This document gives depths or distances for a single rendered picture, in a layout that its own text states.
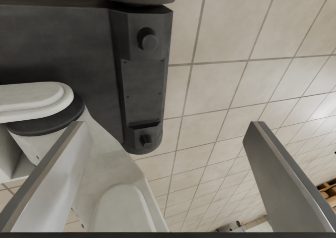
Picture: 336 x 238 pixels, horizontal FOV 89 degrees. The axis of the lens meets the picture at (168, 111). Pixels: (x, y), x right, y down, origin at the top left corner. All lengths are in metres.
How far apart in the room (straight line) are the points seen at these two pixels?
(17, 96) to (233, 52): 0.77
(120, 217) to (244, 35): 0.80
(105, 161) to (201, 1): 0.60
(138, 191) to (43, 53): 0.39
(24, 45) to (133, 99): 0.28
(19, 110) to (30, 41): 0.17
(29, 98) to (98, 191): 0.23
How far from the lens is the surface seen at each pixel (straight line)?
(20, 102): 0.40
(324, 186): 5.29
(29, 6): 0.48
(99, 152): 0.33
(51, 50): 0.49
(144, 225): 0.21
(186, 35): 0.71
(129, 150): 0.72
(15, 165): 0.55
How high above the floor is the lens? 0.62
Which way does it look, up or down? 45 degrees down
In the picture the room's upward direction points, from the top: 153 degrees clockwise
